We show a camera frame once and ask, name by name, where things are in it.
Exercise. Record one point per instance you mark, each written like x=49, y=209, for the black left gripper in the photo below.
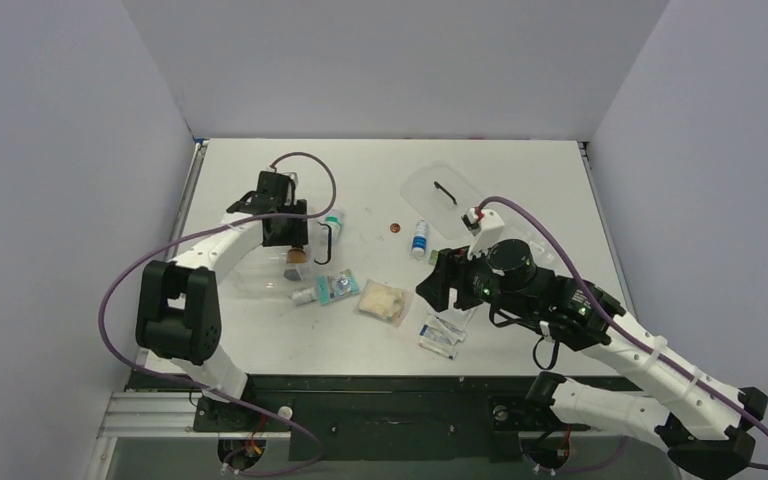
x=295, y=237

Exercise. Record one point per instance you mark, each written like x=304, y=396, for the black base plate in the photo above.
x=377, y=418

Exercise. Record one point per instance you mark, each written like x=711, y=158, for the clear plastic divider tray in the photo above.
x=542, y=252

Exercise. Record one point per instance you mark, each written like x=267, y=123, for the clear plastic box lid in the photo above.
x=441, y=195

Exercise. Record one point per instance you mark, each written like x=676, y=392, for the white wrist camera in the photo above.
x=285, y=186
x=486, y=227

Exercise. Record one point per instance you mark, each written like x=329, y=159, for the white bottle green label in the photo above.
x=332, y=225

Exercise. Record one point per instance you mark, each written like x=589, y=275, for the white bottle blue label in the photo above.
x=419, y=239

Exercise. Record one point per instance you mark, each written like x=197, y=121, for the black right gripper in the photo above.
x=457, y=283

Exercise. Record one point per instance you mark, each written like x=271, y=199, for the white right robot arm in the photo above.
x=701, y=424

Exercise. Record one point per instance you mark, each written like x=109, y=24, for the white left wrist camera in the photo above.
x=285, y=186

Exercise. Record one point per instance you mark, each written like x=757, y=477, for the brown bottle orange label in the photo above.
x=296, y=265

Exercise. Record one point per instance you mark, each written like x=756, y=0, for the white bandage roll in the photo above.
x=304, y=296

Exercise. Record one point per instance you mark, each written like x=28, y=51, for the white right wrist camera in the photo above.
x=486, y=227

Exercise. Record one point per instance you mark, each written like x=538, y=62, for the teal packet of supplies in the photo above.
x=333, y=288

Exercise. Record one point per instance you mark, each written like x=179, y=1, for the white gauze packet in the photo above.
x=456, y=318

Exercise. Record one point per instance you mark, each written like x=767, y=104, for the blue white wipe packets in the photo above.
x=441, y=337

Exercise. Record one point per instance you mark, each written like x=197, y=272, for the clear plastic medicine box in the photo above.
x=260, y=273

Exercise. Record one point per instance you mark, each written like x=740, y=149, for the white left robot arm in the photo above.
x=179, y=315

